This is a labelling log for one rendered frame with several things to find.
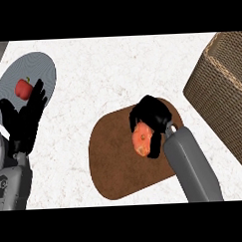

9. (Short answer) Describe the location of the red bell pepper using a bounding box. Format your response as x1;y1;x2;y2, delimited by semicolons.
14;76;35;102

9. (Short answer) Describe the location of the grey round plate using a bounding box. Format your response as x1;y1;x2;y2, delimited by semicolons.
0;50;60;127

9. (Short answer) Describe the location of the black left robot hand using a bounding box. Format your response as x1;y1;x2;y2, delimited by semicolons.
0;78;51;157

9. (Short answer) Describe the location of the orange squash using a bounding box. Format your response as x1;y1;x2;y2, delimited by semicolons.
130;121;156;158

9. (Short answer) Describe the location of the brown wicker basket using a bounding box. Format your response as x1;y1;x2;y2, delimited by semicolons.
180;31;242;179

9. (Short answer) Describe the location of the brown wooden cutting board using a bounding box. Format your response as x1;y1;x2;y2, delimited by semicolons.
86;97;188;202

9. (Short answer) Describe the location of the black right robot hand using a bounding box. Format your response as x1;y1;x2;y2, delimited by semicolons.
126;93;175;160

